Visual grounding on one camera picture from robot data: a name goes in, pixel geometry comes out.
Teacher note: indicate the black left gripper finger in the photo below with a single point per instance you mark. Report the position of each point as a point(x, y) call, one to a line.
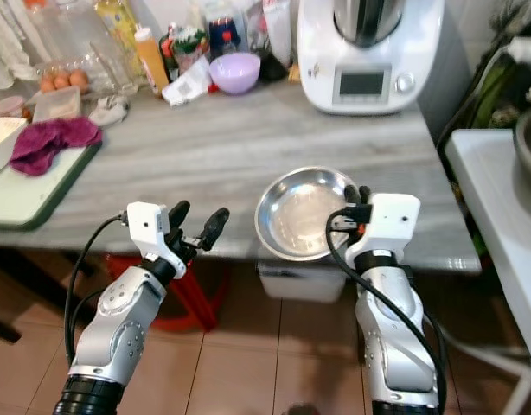
point(214, 227)
point(178, 214)

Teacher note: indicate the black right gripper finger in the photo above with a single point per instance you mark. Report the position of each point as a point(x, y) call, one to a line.
point(350, 194)
point(366, 194)

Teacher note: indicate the stainless steel bowl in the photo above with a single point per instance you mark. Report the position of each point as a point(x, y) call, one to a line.
point(300, 214)

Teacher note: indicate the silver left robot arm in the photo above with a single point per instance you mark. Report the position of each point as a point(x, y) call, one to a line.
point(118, 328)

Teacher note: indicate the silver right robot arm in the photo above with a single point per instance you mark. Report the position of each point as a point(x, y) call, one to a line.
point(399, 337)

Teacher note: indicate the red plastic stool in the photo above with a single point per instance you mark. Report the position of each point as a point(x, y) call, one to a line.
point(196, 303)

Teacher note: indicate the white plastic storage box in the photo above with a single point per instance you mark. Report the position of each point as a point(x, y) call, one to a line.
point(300, 282)

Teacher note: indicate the crumpled white cloth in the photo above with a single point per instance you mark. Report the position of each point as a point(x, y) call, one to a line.
point(110, 111)

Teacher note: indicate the white side table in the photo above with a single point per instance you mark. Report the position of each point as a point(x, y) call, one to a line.
point(490, 199)

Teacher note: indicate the white paper packet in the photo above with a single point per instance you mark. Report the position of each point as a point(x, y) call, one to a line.
point(188, 83)

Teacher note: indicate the white kitchen cooking machine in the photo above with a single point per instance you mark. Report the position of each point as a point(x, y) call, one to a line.
point(369, 60)

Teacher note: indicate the magenta cloth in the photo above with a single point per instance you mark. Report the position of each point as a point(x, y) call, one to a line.
point(45, 141)

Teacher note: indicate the purple plastic bowl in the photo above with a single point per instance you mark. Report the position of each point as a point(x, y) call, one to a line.
point(234, 73)

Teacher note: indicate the green rimmed tray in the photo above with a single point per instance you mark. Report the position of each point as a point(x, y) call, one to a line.
point(23, 199)

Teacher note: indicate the black table leg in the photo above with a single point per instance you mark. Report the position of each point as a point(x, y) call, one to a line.
point(32, 290)

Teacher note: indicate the orange sauce bottle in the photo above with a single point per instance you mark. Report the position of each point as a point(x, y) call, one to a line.
point(150, 60)

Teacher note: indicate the white rectangular box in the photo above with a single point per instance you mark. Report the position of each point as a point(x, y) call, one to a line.
point(2, 138)

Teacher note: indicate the green leafy plant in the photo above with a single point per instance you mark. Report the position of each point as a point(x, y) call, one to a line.
point(486, 86)

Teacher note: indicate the clear lidded food container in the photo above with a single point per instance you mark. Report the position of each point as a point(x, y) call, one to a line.
point(58, 104)

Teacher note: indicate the dark metal pot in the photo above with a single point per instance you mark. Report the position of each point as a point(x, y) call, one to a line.
point(530, 164)

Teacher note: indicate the green and red packet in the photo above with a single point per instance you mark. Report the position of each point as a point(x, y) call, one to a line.
point(188, 47)

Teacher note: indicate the brown egg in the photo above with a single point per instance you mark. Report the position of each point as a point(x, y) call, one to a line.
point(47, 85)
point(79, 79)
point(62, 82)

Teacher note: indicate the small pink container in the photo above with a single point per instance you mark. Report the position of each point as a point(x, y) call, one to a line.
point(9, 107)

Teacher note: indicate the white tube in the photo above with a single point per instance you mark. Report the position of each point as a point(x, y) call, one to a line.
point(277, 29)

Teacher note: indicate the dark jar blue label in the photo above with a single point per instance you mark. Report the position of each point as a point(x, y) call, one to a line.
point(224, 38)

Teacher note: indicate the clear plastic egg carton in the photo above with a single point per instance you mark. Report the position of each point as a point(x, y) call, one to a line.
point(67, 69)

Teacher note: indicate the yellow oil bottle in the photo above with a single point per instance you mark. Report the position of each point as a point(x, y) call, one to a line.
point(117, 23)

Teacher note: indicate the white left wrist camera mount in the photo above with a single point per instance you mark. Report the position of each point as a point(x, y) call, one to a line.
point(150, 226)

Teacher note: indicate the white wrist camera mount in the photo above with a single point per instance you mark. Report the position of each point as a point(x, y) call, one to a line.
point(391, 220)
point(150, 226)

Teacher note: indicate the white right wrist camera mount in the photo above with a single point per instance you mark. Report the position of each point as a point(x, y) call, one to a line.
point(391, 220)

